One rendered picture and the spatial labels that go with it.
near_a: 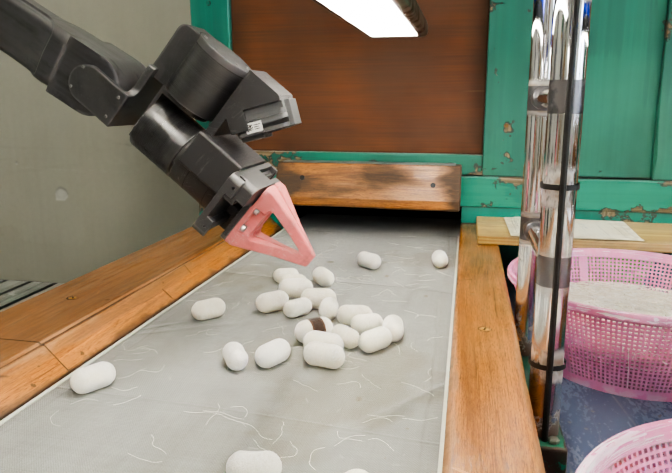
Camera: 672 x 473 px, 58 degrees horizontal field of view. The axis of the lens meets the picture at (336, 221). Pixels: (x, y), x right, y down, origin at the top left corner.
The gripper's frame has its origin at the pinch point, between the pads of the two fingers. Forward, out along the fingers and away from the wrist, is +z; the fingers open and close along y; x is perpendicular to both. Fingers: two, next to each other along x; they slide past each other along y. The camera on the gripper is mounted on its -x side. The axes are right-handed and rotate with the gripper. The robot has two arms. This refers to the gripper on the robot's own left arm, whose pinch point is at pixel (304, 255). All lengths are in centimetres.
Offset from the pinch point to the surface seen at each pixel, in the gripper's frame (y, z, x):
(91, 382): -16.5, -5.3, 12.6
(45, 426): -21.1, -5.0, 13.7
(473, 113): 46, 4, -20
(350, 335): -4.3, 7.8, 1.2
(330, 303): 2.7, 5.0, 3.0
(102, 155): 119, -74, 64
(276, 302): 3.6, 0.8, 7.3
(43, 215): 118, -79, 94
